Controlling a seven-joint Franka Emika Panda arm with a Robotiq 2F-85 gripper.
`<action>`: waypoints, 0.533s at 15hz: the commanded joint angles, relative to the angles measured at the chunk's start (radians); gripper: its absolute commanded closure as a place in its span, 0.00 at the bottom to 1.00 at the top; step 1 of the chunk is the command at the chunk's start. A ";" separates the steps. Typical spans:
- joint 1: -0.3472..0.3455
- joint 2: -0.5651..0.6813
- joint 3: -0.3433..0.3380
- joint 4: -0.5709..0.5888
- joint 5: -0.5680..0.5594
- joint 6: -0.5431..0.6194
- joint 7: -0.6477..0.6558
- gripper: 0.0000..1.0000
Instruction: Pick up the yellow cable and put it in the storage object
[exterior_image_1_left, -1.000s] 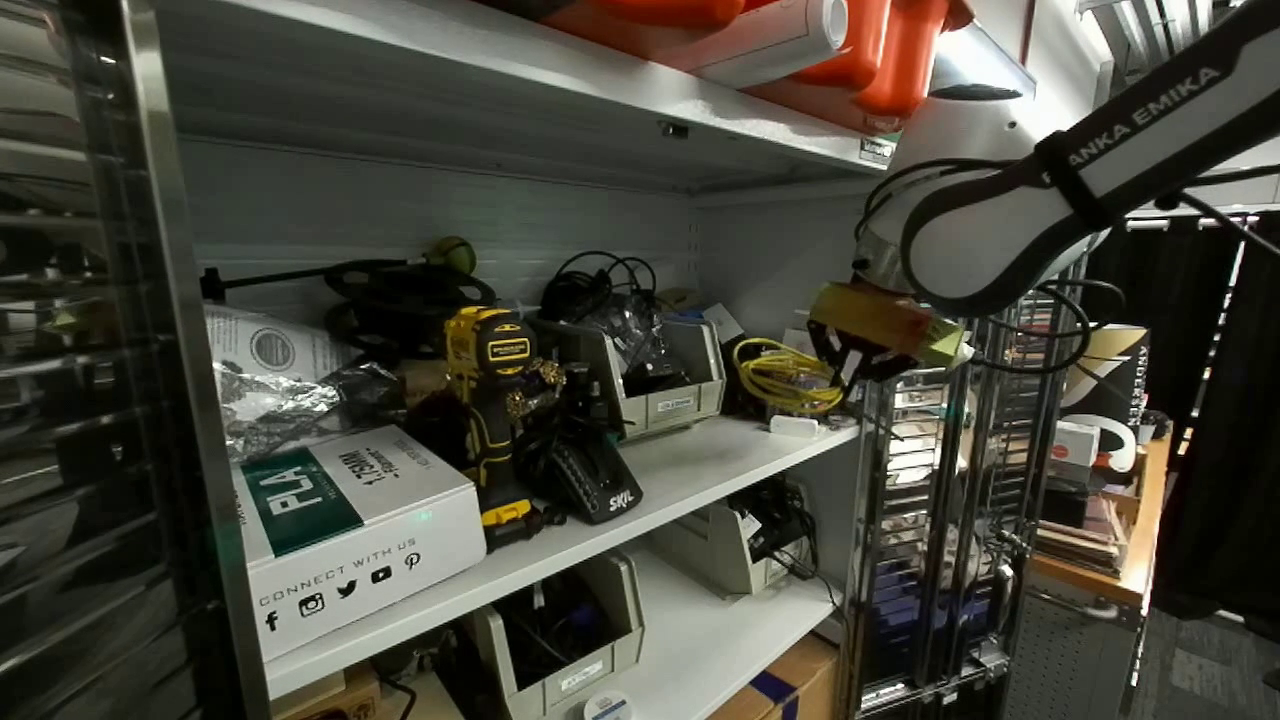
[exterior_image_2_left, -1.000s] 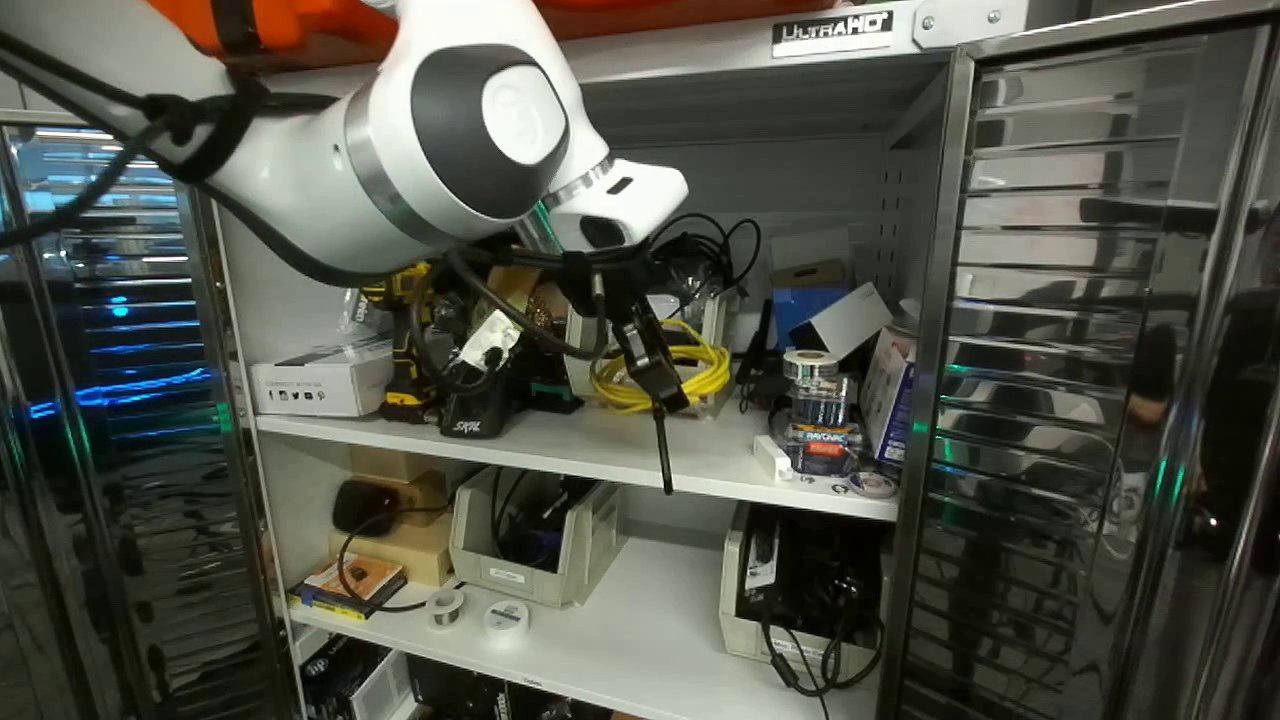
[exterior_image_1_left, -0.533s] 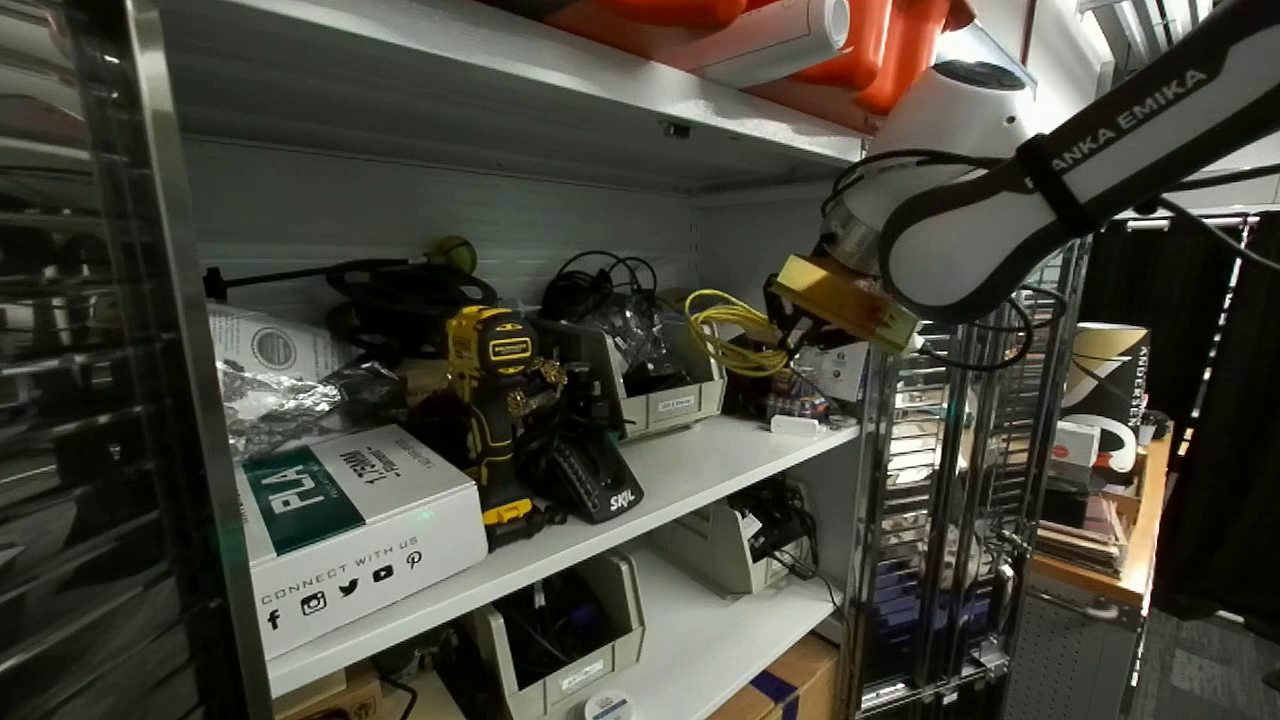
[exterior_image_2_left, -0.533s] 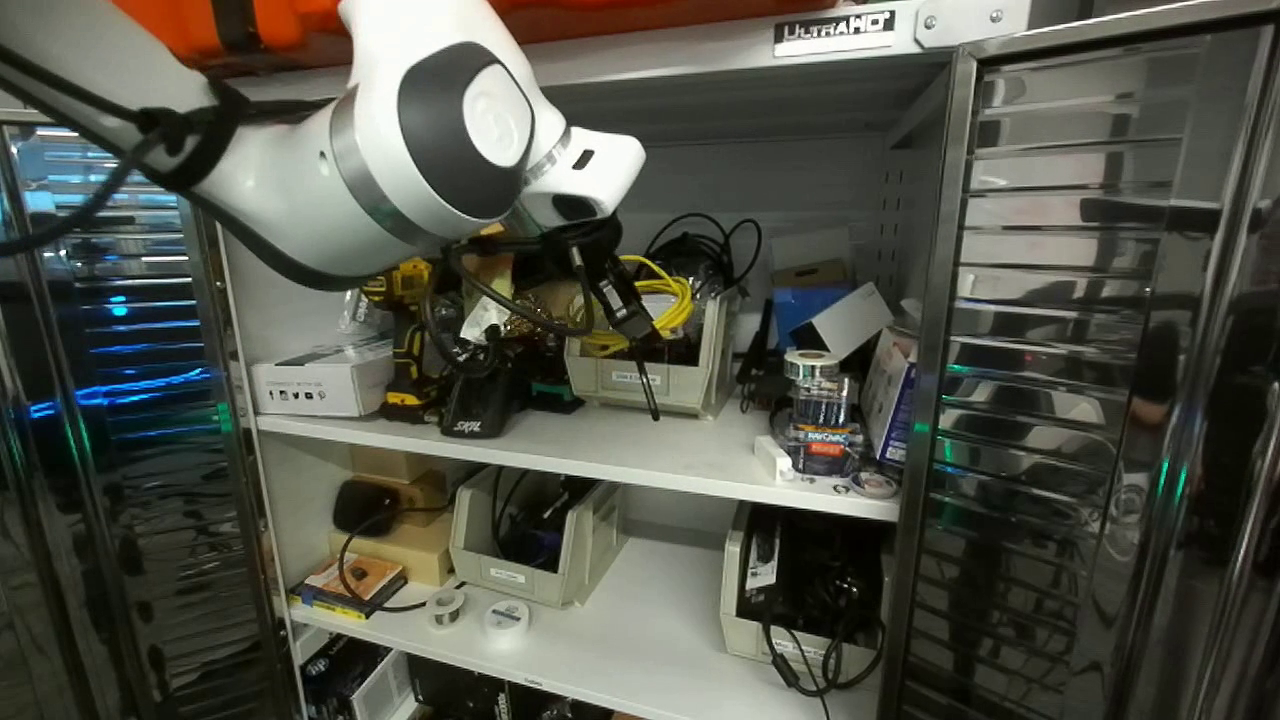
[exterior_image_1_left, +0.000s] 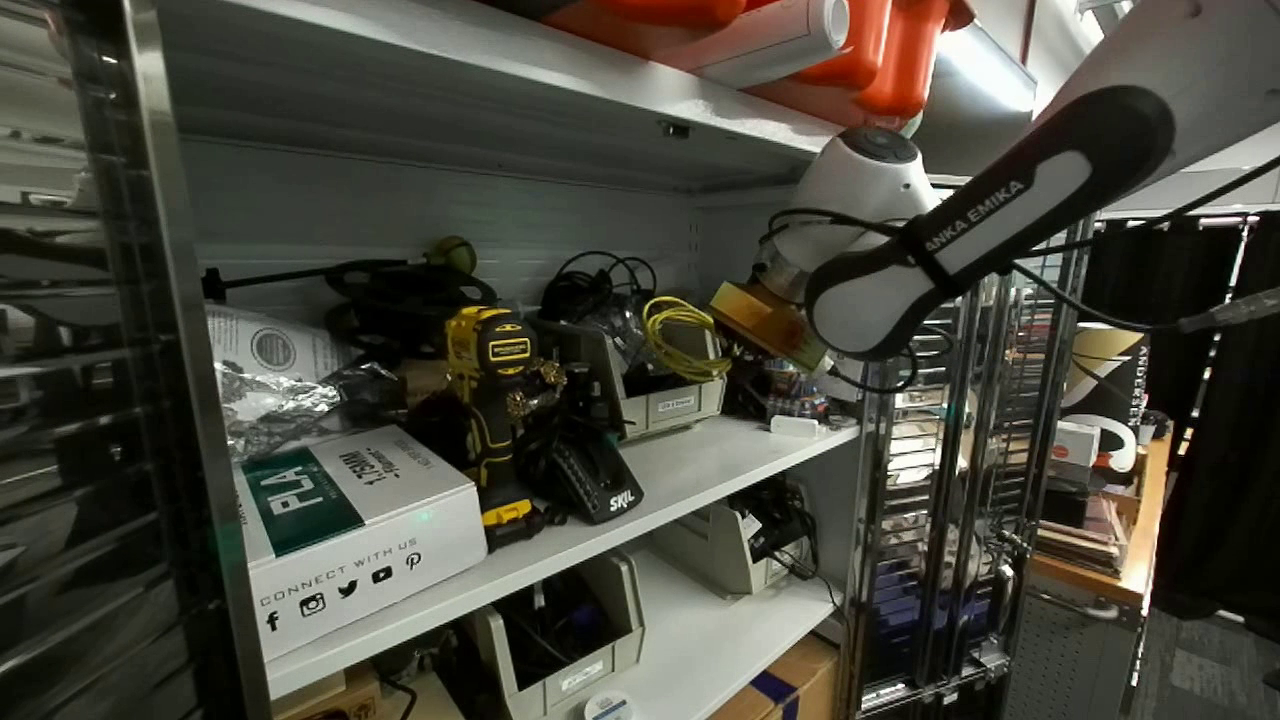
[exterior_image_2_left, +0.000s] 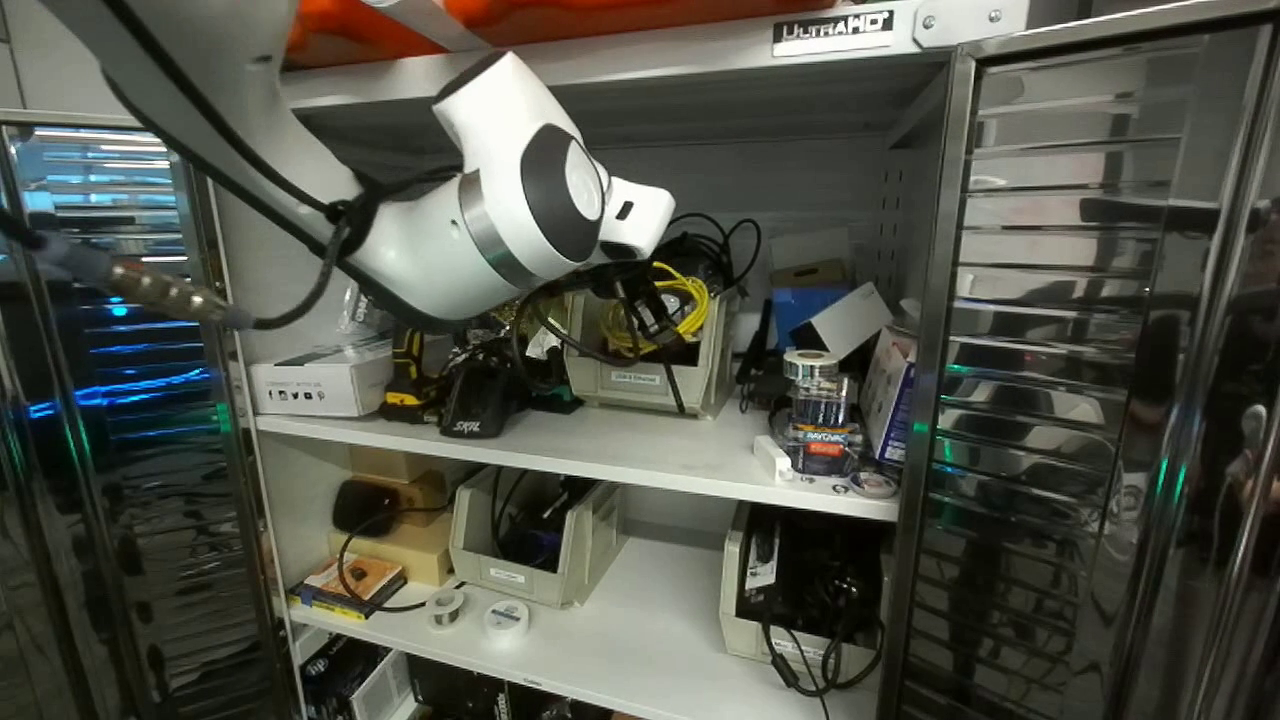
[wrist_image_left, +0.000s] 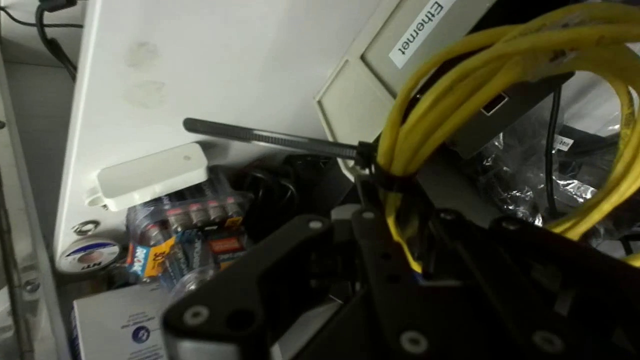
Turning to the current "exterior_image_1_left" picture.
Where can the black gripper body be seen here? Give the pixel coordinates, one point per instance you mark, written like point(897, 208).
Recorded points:
point(837, 379)

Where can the small white storage bin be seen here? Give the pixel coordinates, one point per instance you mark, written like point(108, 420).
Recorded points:
point(720, 547)

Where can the large empty white storage bin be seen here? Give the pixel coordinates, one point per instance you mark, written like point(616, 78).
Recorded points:
point(565, 643)

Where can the black battery charger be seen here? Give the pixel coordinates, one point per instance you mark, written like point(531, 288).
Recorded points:
point(584, 466)

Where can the white mug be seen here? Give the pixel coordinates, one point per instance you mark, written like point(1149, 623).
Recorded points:
point(1100, 445)

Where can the brown cardboard box blue tape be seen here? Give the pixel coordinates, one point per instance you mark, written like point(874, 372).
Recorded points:
point(785, 681)

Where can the wooden desk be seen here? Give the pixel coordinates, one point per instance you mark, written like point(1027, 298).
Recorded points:
point(1105, 560)

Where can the orange plastic tool case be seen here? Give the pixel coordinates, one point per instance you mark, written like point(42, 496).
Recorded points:
point(815, 45)

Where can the white shelving unit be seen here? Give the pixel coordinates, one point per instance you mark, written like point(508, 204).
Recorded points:
point(532, 106)

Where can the white cardboard box green label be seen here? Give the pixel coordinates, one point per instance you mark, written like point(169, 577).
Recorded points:
point(363, 535)

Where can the crumpled silver plastic bag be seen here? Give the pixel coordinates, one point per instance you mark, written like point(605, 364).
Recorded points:
point(273, 406)

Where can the white flat packet round logo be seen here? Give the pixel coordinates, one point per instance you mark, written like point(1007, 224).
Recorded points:
point(273, 345)

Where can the orange green wrist camera block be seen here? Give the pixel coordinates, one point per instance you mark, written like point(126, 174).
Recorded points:
point(767, 325)

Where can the steel shelf upright post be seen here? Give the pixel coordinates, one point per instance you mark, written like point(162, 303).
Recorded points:
point(174, 372)

